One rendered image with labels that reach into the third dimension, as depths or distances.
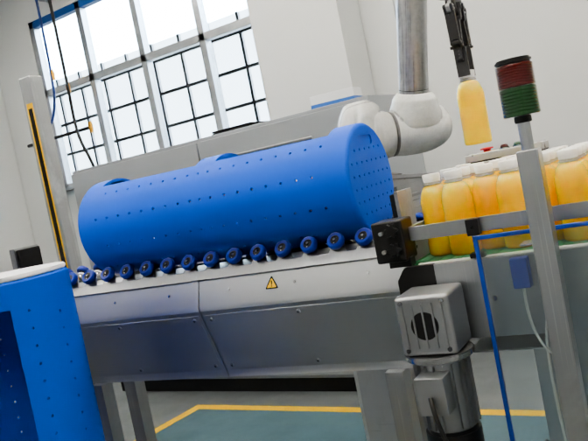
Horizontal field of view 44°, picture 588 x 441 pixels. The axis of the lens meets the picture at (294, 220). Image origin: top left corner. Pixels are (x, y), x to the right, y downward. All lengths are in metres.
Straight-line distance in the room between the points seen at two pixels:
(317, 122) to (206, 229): 1.77
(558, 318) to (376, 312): 0.52
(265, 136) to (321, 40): 1.13
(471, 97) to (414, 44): 0.67
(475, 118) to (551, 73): 2.65
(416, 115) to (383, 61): 2.38
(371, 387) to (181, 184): 0.98
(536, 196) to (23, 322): 1.17
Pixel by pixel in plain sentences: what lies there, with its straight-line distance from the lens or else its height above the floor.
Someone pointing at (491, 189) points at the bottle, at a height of 1.03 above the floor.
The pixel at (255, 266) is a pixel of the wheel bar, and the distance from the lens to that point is 1.88.
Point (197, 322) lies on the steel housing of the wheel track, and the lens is 2.00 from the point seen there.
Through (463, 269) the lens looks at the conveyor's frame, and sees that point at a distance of 1.54.
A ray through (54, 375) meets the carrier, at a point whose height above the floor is 0.78.
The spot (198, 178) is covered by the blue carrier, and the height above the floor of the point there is 1.18.
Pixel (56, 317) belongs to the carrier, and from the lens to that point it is 1.85.
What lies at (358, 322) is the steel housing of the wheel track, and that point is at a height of 0.76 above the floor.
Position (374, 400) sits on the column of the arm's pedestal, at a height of 0.35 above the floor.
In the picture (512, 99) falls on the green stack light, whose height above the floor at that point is 1.19.
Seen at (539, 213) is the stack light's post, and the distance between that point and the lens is 1.33.
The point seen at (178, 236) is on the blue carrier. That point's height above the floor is 1.04.
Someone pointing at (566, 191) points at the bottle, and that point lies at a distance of 1.53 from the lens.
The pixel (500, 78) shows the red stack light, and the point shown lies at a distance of 1.33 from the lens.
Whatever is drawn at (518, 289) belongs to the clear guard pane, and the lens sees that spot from 1.48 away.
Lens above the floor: 1.13
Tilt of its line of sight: 3 degrees down
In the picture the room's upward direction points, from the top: 11 degrees counter-clockwise
